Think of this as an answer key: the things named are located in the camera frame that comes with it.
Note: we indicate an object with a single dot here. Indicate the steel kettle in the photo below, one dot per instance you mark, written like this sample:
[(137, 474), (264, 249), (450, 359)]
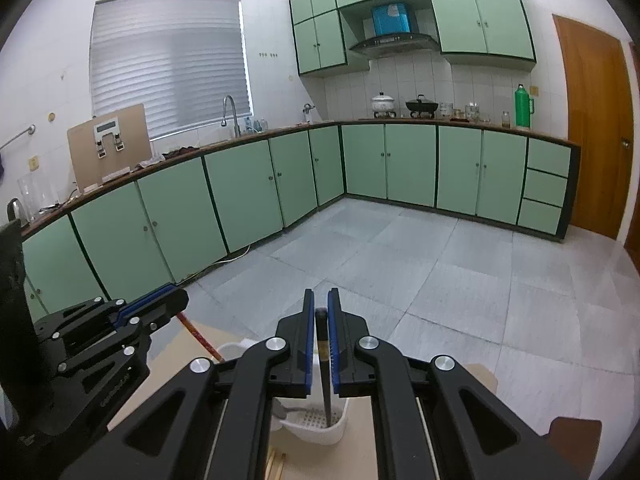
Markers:
[(15, 212)]

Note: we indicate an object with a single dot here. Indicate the green base cabinets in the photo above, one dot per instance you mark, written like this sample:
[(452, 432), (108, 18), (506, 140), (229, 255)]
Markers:
[(250, 195)]

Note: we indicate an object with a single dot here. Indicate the white utensil holder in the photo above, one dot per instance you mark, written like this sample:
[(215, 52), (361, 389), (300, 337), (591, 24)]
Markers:
[(320, 432)]

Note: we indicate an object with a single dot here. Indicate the cardboard sheet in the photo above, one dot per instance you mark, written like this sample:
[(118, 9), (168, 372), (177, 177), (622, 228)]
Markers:
[(360, 440)]

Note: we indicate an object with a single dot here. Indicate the brown wooden door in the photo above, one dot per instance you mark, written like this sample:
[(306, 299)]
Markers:
[(592, 125)]

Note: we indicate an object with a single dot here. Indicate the metal wall bar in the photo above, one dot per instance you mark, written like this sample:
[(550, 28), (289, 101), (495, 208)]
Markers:
[(20, 136)]

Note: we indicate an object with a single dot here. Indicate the white window blind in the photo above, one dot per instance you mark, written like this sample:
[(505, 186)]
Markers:
[(170, 70)]

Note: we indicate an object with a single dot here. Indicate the dark cloth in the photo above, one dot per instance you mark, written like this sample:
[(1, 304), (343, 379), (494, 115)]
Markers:
[(182, 151)]

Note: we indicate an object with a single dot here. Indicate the white mounted device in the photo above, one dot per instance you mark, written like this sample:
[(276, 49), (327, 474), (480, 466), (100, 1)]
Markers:
[(108, 135)]

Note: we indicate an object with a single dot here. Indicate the brown wooden stool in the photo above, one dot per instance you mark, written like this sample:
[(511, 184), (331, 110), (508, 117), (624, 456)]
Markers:
[(575, 440)]

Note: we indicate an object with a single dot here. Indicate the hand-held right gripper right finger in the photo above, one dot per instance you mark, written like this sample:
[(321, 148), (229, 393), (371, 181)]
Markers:
[(333, 350)]

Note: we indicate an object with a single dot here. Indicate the green drawer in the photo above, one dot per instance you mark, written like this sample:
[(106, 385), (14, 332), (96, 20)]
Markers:
[(540, 217), (549, 157), (545, 189)]

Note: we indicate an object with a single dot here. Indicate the clear glass pitcher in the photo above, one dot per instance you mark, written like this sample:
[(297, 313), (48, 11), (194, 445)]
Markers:
[(36, 197)]

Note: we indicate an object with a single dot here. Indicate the range hood with blue chimney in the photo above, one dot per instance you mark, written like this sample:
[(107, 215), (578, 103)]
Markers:
[(392, 35)]

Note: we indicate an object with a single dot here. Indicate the clear plastic bottle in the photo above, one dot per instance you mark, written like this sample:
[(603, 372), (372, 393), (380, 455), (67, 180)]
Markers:
[(262, 124), (247, 125)]

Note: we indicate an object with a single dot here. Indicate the tan wooden chopstick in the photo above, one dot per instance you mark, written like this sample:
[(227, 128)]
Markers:
[(281, 467), (273, 467)]

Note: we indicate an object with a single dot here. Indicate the green wall cabinets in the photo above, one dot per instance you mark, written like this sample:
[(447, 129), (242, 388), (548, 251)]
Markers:
[(475, 20)]

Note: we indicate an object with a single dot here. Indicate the white cooking pot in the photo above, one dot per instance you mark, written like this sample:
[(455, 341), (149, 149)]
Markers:
[(383, 102)]

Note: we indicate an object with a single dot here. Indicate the black chopstick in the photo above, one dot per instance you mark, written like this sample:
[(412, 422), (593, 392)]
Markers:
[(323, 385)]

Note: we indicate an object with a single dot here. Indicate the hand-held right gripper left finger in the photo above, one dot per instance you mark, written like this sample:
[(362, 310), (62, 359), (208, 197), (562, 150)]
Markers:
[(310, 350)]

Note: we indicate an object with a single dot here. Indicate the gas stove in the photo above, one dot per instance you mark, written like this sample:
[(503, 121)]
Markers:
[(406, 115)]

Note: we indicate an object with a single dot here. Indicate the chrome kitchen faucet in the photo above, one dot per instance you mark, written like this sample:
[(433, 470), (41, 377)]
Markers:
[(231, 110)]

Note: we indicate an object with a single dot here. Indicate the green thermos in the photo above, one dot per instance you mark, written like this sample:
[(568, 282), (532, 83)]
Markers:
[(523, 107)]

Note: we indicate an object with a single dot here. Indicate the black wok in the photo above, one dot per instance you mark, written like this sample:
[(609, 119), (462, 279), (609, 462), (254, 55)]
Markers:
[(421, 105)]

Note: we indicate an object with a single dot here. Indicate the brown cardboard board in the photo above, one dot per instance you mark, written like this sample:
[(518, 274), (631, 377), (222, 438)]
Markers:
[(82, 160)]

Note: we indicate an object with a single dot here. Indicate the red chopstick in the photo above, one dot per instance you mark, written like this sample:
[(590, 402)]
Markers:
[(202, 341)]

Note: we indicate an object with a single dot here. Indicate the small wall tap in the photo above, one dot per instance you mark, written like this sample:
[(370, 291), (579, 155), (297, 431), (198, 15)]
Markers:
[(307, 112)]

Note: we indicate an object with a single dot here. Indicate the small glass jar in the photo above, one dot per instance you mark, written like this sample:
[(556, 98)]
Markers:
[(506, 120)]

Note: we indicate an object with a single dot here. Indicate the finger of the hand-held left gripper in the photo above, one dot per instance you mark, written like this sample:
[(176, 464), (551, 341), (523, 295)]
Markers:
[(167, 306), (145, 300)]

